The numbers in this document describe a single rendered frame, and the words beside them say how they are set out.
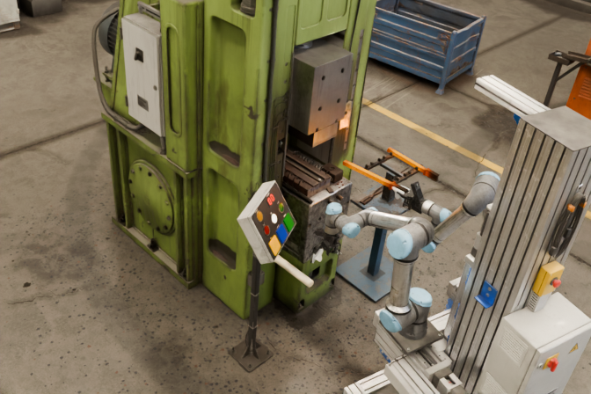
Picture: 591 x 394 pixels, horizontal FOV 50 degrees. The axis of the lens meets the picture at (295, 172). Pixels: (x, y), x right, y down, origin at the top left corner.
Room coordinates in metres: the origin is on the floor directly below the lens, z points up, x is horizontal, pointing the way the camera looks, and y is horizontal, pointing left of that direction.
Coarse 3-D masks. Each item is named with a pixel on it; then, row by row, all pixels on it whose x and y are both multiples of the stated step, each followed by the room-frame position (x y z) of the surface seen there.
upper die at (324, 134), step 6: (288, 126) 3.07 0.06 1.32; (330, 126) 3.04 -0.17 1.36; (336, 126) 3.08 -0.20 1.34; (288, 132) 3.07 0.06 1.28; (294, 132) 3.04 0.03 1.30; (300, 132) 3.01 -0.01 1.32; (318, 132) 2.97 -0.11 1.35; (324, 132) 3.01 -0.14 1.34; (330, 132) 3.05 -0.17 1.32; (336, 132) 3.09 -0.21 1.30; (300, 138) 3.01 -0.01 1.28; (306, 138) 2.98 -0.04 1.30; (312, 138) 2.95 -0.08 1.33; (318, 138) 2.98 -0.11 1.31; (324, 138) 3.01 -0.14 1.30; (330, 138) 3.05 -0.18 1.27; (312, 144) 2.94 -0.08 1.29
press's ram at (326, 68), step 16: (304, 48) 3.12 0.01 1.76; (320, 48) 3.14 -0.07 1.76; (336, 48) 3.16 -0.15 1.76; (304, 64) 2.95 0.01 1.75; (320, 64) 2.95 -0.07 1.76; (336, 64) 3.03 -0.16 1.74; (304, 80) 2.94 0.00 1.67; (320, 80) 2.95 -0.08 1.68; (336, 80) 3.04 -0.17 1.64; (304, 96) 2.94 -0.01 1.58; (320, 96) 2.96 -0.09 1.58; (336, 96) 3.06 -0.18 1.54; (304, 112) 2.93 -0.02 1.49; (320, 112) 2.97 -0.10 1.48; (336, 112) 3.07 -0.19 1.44; (304, 128) 2.92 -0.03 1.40; (320, 128) 2.98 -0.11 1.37
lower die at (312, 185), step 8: (288, 152) 3.30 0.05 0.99; (296, 160) 3.21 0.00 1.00; (288, 168) 3.13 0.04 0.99; (296, 168) 3.14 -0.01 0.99; (312, 168) 3.15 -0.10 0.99; (288, 176) 3.06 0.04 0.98; (304, 176) 3.07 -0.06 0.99; (312, 176) 3.06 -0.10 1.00; (328, 176) 3.09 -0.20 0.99; (288, 184) 3.04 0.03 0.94; (296, 184) 3.00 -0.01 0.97; (304, 184) 3.00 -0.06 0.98; (312, 184) 2.99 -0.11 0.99; (320, 184) 3.02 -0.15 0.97; (328, 184) 3.08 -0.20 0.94; (304, 192) 2.96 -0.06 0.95; (312, 192) 2.98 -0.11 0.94
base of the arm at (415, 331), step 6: (414, 324) 2.07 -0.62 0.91; (420, 324) 2.07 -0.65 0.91; (426, 324) 2.10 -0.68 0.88; (402, 330) 2.08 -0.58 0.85; (408, 330) 2.06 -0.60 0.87; (414, 330) 2.06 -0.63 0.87; (420, 330) 2.07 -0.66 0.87; (426, 330) 2.09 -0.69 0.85; (408, 336) 2.05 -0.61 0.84; (414, 336) 2.05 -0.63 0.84; (420, 336) 2.06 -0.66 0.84
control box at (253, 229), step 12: (264, 192) 2.60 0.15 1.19; (276, 192) 2.65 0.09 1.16; (252, 204) 2.50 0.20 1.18; (264, 204) 2.52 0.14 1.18; (276, 204) 2.60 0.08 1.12; (240, 216) 2.41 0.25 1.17; (252, 216) 2.39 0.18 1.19; (264, 216) 2.46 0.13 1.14; (276, 216) 2.54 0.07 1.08; (252, 228) 2.37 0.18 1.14; (264, 228) 2.41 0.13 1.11; (276, 228) 2.50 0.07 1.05; (252, 240) 2.37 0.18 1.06; (264, 240) 2.37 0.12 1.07; (264, 252) 2.35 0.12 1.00
